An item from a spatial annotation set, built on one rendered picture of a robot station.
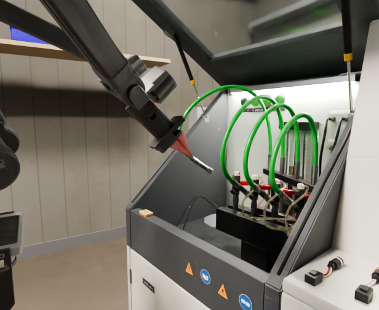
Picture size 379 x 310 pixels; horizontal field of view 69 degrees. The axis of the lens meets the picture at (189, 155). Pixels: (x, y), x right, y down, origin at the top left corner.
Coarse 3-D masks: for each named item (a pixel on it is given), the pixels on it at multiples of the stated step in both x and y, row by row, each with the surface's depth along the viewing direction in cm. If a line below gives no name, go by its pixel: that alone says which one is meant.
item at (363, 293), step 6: (378, 270) 55; (372, 276) 54; (378, 276) 53; (372, 282) 53; (360, 288) 49; (366, 288) 49; (372, 288) 49; (354, 294) 49; (360, 294) 48; (366, 294) 48; (372, 294) 49; (360, 300) 48; (366, 300) 48
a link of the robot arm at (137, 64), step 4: (132, 56) 97; (136, 56) 97; (128, 60) 95; (132, 60) 96; (136, 60) 97; (140, 60) 97; (132, 64) 96; (136, 64) 96; (140, 64) 97; (144, 64) 98; (136, 68) 96; (140, 68) 97; (144, 68) 98; (140, 72) 98
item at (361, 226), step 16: (368, 48) 70; (368, 64) 69; (368, 80) 69; (368, 96) 68; (368, 112) 68; (352, 128) 70; (368, 128) 67; (352, 144) 69; (368, 144) 66; (352, 160) 69; (368, 160) 66; (352, 176) 68; (368, 176) 65; (352, 192) 67; (368, 192) 65; (352, 208) 67; (368, 208) 64; (336, 224) 69; (352, 224) 66; (368, 224) 64; (336, 240) 68; (352, 240) 66; (368, 240) 63; (368, 256) 63; (288, 304) 55; (304, 304) 52
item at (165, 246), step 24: (144, 240) 100; (168, 240) 87; (192, 240) 79; (168, 264) 88; (216, 264) 70; (240, 264) 66; (192, 288) 79; (216, 288) 71; (240, 288) 64; (264, 288) 59
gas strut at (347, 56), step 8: (344, 0) 66; (344, 8) 66; (344, 16) 67; (344, 24) 68; (344, 32) 69; (344, 40) 70; (344, 48) 71; (344, 56) 72; (352, 56) 71; (352, 104) 77; (352, 112) 78
